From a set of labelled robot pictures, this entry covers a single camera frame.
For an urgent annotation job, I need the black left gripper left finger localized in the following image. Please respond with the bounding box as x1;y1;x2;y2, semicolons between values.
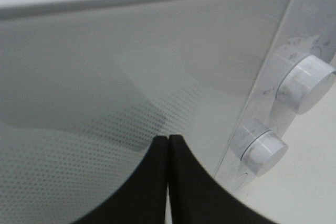
75;136;168;223

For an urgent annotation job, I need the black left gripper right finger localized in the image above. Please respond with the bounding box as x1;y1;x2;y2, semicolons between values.
169;135;265;223

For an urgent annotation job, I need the white microwave knob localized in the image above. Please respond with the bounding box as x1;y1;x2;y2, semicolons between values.
276;55;335;115
230;119;288;177

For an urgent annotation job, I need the white microwave door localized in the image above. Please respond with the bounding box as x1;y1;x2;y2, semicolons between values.
1;0;290;223

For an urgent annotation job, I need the white microwave oven body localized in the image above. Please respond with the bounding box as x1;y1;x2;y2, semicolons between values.
215;0;335;192

